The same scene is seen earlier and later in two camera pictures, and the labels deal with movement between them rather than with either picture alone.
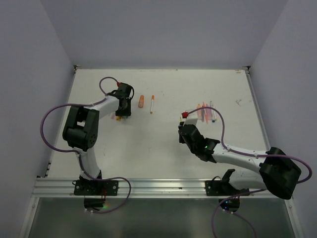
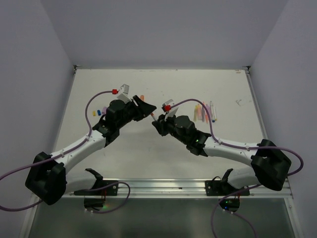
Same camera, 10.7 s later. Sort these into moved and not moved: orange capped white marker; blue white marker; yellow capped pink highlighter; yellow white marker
Moved: orange capped white marker
Not moved: blue white marker; yellow capped pink highlighter; yellow white marker
